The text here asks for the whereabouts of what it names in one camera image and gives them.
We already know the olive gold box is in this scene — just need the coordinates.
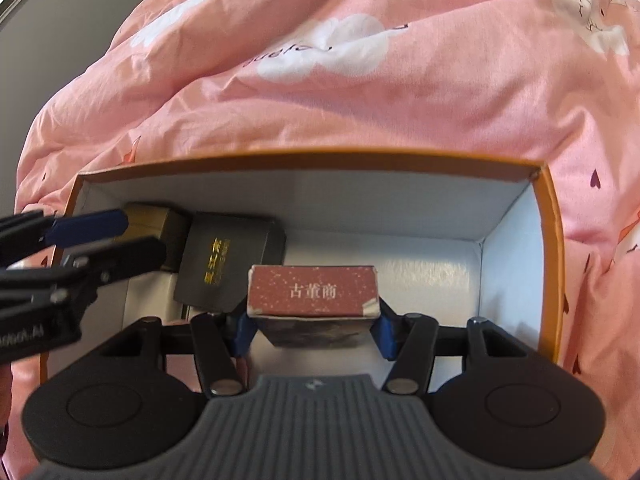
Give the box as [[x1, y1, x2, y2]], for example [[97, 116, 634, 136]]
[[121, 201, 195, 274]]

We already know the pink printed blanket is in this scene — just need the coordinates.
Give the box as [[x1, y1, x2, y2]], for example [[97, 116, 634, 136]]
[[10, 0, 640, 480]]

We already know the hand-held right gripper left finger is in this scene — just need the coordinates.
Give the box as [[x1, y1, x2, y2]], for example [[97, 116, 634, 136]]
[[100, 311, 262, 400]]

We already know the person's left forearm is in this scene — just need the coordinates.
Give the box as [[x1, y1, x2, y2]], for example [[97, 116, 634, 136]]
[[0, 366, 13, 456]]

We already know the red speckled box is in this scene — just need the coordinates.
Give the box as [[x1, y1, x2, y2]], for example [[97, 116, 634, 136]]
[[247, 263, 382, 349]]

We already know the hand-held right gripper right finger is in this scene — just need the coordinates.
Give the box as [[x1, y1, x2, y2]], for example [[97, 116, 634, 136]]
[[369, 300, 532, 397]]

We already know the orange cardboard box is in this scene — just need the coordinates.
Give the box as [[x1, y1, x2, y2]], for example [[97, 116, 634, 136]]
[[37, 146, 567, 391]]

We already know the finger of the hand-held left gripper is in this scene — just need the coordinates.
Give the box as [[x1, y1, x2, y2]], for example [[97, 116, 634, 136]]
[[0, 208, 130, 267], [0, 236, 169, 295]]

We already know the black rectangular box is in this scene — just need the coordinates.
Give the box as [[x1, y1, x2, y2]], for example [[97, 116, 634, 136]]
[[174, 211, 287, 313]]

